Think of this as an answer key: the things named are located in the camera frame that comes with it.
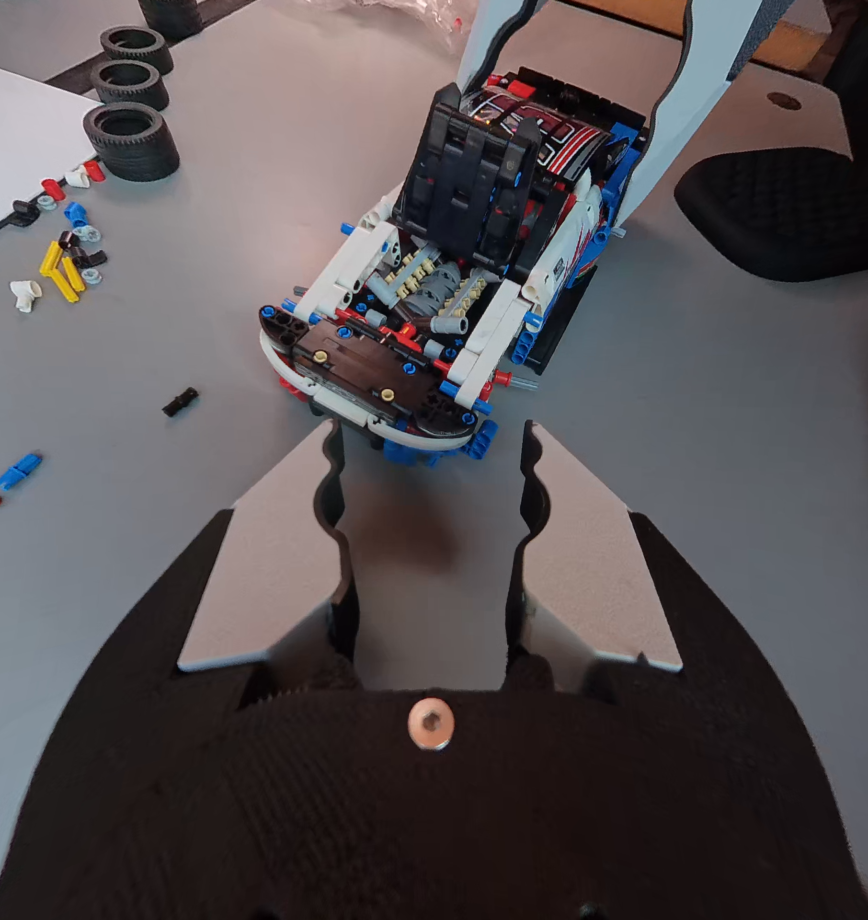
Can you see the black brick pin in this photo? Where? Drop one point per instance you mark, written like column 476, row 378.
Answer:
column 180, row 402

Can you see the grey desk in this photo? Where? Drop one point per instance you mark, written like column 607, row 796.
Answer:
column 225, row 302

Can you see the black mesh office chair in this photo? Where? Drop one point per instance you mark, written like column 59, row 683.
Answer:
column 779, row 208

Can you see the wooden desk panel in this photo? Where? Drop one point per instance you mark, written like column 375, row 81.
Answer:
column 786, row 50

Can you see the white brick connector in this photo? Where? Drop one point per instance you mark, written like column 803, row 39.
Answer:
column 26, row 295
column 76, row 177

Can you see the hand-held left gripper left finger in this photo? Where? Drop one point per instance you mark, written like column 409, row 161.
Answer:
column 261, row 575

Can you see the blue brick pin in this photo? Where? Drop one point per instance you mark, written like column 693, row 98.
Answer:
column 17, row 471

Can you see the white book stand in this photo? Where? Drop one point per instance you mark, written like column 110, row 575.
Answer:
column 17, row 144

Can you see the clear plastic bag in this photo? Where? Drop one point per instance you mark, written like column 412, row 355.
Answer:
column 405, row 18

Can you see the yellow brick beam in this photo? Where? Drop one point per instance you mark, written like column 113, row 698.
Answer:
column 62, row 273

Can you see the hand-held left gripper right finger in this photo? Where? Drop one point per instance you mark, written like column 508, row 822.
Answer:
column 592, row 575

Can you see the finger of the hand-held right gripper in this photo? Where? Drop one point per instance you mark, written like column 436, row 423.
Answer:
column 714, row 43
column 488, row 36

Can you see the building brick toy car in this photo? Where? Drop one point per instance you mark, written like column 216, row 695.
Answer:
column 470, row 215

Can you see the black brick connector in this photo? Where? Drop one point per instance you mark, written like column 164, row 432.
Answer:
column 82, row 251
column 24, row 213

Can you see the blue brick connector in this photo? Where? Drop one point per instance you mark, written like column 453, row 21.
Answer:
column 75, row 214

